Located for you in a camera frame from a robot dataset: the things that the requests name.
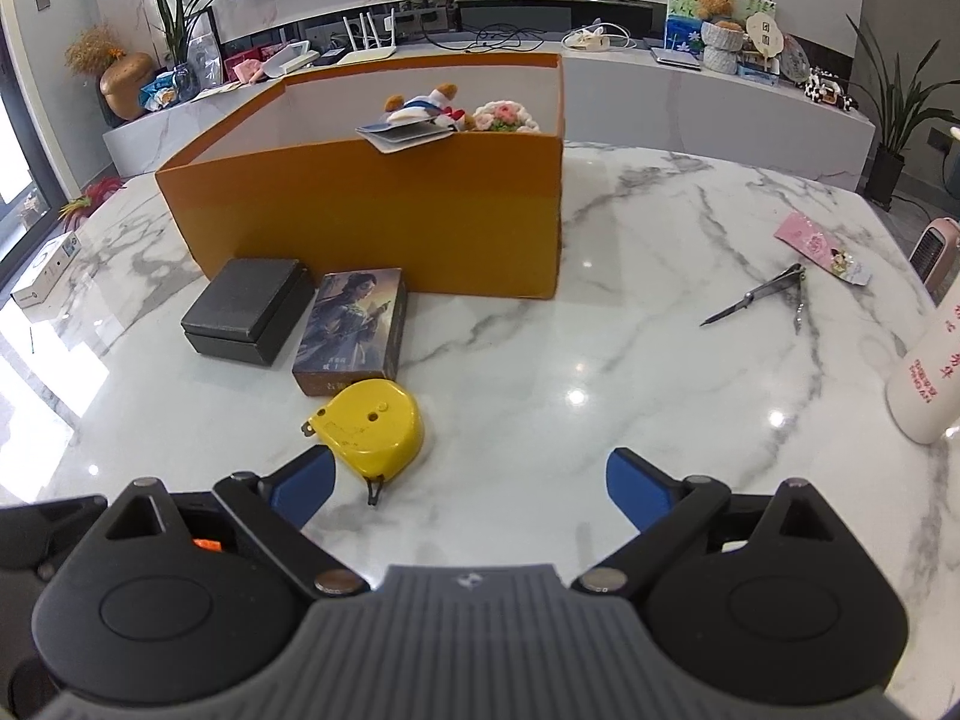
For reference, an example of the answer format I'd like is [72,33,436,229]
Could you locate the small white carton box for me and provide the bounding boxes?
[11,232,80,309]

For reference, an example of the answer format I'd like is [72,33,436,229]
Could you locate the steel scissors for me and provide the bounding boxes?
[701,263,807,335]

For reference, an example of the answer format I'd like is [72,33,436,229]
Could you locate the red feather toy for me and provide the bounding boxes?
[59,176,125,232]

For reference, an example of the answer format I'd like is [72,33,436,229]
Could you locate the pink card with keychain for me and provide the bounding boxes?
[775,211,872,288]

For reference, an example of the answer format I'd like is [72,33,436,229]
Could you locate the white wifi router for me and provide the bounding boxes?
[337,10,397,65]

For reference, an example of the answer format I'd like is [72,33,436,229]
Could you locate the crochet flower bouquet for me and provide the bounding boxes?
[472,99,540,133]

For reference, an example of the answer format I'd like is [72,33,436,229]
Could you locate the white power strip with cables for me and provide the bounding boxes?
[562,20,636,52]

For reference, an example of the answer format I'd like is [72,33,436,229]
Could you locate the bronze vase with dried flowers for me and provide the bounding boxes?
[65,25,156,122]

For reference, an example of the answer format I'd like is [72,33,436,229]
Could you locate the green blue painted picture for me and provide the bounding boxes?
[662,0,778,62]

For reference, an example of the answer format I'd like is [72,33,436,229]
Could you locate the yellow tape measure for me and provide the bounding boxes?
[301,379,425,507]

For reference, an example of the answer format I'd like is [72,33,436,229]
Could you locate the teddy bear in knit basket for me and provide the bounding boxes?
[697,0,745,75]

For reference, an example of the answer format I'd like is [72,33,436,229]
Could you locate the potted green plant right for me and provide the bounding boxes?
[848,16,958,211]

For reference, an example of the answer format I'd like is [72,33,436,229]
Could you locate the white notebook on console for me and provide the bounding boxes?
[649,47,701,71]

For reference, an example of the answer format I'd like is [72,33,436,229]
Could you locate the white marble TV console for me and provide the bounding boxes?
[104,43,874,190]

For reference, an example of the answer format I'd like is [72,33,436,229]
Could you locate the black white cow figurines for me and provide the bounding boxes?
[802,67,859,112]

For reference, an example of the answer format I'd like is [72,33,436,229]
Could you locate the pink space heater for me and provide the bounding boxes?
[908,216,960,302]

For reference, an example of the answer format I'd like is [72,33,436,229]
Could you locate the black hinged case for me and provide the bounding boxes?
[181,259,314,367]

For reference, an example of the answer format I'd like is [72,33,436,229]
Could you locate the white bottle red text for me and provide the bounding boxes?
[885,280,960,445]

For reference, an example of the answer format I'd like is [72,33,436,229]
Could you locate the illustrated card game box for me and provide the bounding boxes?
[291,268,407,397]

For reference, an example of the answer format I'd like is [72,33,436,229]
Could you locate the green snake plant left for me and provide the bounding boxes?
[155,0,215,67]

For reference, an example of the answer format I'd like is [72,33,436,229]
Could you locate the orange cardboard storage box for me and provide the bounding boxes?
[155,91,563,299]

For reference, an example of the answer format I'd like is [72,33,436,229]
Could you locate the round paper hand fan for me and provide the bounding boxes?
[748,11,784,67]

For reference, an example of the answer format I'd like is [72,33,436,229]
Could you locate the blue white card box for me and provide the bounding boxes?
[356,121,455,154]

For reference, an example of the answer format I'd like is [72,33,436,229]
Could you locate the brown white plush guinea pig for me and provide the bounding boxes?
[384,83,477,132]

